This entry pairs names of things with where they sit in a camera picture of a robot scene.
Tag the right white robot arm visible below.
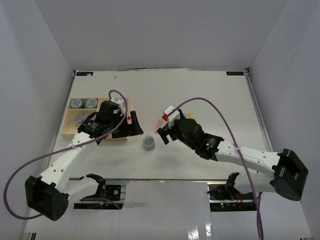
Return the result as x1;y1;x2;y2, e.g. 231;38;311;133
156;118;309;201

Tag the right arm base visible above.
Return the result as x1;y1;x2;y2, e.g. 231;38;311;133
207;184;257;213

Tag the aluminium table rail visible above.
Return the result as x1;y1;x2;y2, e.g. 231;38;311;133
244;67;286;181

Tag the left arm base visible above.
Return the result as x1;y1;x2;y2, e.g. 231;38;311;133
81;185;122;210

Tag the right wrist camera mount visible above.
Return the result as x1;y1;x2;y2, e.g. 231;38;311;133
161;105;185;128

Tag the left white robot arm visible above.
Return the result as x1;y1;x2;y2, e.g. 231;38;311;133
25;99;144;221

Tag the table logo sticker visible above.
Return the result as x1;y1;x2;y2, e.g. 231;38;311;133
226;71;244;76
76;71;94;77

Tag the left table logo sticker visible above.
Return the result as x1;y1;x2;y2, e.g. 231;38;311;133
76;71;94;77

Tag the beige wooden organizer tray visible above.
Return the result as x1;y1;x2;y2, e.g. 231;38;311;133
61;97;132;141

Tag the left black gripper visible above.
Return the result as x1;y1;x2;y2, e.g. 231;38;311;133
108;110;143;139

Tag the orange highlighter pen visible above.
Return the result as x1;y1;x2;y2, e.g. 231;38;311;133
154;117;166;134

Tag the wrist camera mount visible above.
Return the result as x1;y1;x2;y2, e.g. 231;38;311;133
161;105;185;128
109;98;126;116

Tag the orange highlighter cap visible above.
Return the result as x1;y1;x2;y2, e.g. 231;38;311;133
185;113;194;119

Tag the paperclip jar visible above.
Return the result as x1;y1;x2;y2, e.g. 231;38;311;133
72;113;88;126
142;135;156;151

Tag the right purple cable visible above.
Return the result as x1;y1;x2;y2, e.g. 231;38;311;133
172;97;265;240

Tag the right table logo sticker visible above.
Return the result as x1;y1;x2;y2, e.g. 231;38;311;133
226;71;244;76

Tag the blue white ink jar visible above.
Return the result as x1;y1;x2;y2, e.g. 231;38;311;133
70;98;84;109
85;98;98;109

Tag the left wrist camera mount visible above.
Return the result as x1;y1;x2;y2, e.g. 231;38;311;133
109;98;126;116

